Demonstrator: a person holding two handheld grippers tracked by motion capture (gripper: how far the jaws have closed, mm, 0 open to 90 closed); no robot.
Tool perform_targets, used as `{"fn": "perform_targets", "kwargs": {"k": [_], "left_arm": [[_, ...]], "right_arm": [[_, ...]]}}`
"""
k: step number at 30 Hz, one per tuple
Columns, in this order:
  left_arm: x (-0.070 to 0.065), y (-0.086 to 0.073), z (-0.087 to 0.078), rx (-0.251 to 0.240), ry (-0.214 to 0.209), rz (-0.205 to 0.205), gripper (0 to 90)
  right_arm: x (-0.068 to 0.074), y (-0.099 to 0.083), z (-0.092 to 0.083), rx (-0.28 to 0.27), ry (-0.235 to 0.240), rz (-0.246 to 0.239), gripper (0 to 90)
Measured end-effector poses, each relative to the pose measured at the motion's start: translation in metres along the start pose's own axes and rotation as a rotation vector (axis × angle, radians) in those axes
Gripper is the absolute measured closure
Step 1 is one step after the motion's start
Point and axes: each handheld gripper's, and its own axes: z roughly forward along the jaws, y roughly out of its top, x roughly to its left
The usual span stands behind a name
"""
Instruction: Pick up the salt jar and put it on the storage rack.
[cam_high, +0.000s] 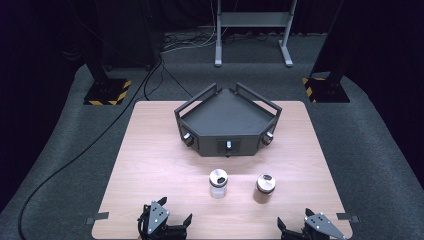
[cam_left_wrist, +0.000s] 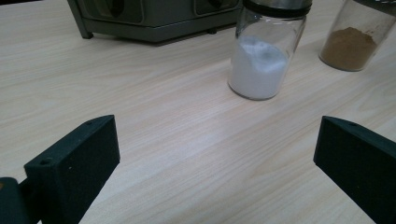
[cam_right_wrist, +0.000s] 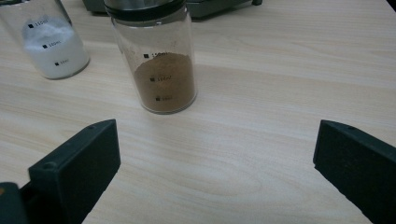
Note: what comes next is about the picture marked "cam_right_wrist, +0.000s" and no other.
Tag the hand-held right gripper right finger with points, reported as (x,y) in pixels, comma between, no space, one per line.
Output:
(358,165)

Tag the glass jar with brown powder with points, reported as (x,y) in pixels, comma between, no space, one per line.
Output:
(166,84)

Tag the glass jar with white powder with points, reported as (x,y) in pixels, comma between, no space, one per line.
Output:
(56,49)

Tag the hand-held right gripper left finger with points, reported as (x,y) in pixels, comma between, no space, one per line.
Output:
(77,168)

